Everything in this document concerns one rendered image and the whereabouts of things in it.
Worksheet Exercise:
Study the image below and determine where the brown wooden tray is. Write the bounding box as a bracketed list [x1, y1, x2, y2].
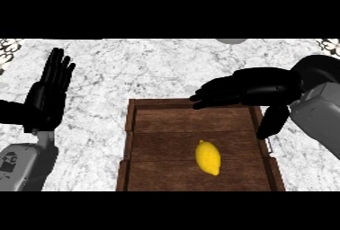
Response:
[115, 98, 286, 192]

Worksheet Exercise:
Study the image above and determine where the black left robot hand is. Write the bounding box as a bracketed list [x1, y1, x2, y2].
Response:
[0, 47, 77, 134]

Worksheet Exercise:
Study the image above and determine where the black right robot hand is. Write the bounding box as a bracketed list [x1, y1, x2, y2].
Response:
[189, 54, 340, 141]

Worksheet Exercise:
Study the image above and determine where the yellow lemon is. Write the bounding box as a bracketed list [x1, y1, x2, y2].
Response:
[193, 139, 221, 177]

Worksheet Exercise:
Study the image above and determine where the black patterned white object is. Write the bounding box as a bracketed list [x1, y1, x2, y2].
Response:
[315, 39, 340, 58]
[0, 39, 25, 68]

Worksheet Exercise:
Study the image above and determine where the grey round pot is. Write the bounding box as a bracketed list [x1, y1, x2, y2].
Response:
[215, 39, 249, 45]

